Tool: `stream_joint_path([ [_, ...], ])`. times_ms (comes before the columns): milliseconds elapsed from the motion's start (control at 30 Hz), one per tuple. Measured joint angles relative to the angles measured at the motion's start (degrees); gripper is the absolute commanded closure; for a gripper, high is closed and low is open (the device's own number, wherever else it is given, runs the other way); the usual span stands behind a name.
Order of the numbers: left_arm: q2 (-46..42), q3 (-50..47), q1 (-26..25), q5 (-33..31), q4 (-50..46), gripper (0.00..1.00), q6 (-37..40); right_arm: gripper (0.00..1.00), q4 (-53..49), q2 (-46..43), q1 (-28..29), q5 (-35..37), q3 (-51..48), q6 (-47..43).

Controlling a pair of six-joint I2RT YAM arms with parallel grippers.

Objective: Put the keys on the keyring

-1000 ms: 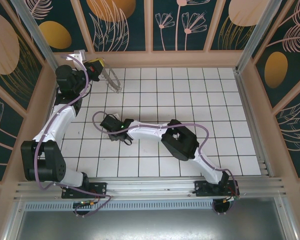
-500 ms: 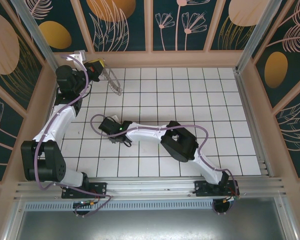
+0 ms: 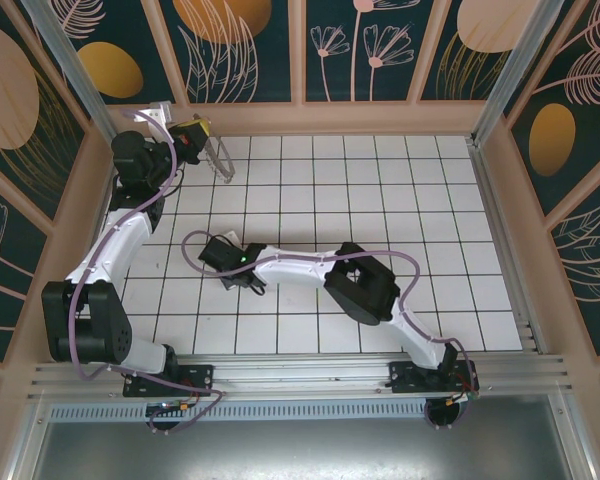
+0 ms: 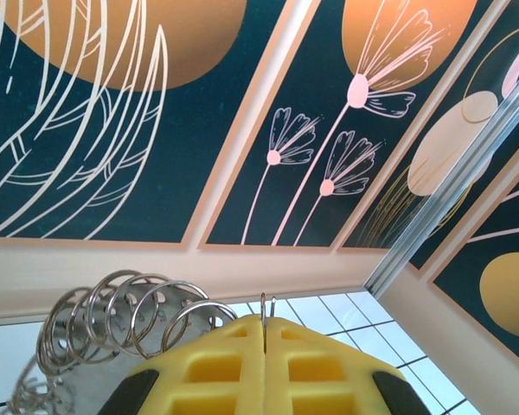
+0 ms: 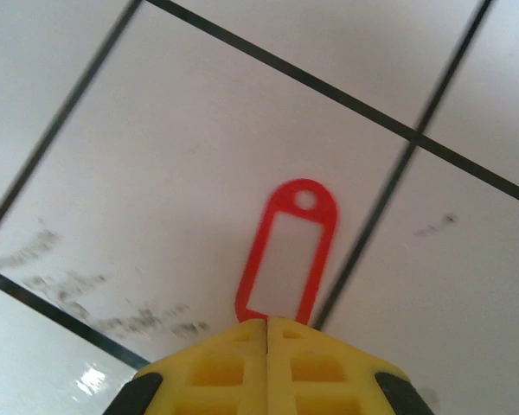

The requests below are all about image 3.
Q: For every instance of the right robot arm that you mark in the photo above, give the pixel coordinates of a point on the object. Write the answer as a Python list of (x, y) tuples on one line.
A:
[(300, 267)]

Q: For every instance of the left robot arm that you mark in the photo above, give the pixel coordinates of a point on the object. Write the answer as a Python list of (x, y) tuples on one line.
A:
[(120, 240)]

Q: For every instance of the galvanised metal sheet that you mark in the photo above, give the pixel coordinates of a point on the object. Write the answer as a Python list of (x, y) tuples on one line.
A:
[(300, 450)]

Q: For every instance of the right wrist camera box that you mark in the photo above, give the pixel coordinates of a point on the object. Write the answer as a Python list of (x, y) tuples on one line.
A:
[(232, 238)]

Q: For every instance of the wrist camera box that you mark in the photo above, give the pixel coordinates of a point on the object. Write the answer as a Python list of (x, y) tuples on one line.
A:
[(160, 116), (232, 238)]

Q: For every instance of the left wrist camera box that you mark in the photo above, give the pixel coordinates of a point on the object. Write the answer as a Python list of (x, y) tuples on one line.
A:
[(160, 116)]

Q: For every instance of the aluminium corner post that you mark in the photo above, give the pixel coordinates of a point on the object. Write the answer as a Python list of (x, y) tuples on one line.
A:
[(522, 70), (82, 85)]

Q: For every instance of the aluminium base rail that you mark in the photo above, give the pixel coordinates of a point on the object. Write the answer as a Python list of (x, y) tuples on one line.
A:
[(300, 372)]

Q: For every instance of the aluminium side rail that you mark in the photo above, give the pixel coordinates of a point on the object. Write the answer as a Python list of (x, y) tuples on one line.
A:
[(497, 200)]

